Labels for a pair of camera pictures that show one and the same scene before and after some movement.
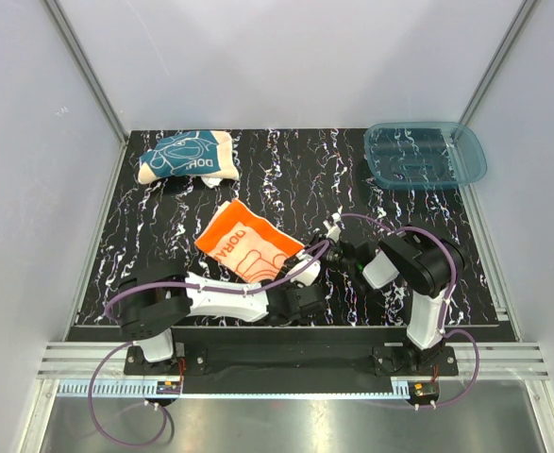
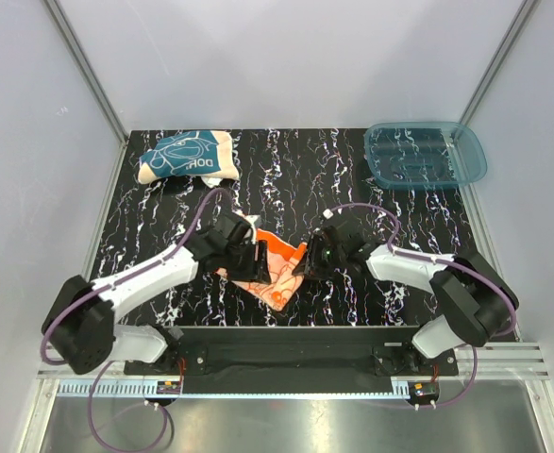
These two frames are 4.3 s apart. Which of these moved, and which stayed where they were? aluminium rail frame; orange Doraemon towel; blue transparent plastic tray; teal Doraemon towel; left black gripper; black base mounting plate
Moved: orange Doraemon towel; left black gripper
Stayed: teal Doraemon towel; blue transparent plastic tray; aluminium rail frame; black base mounting plate
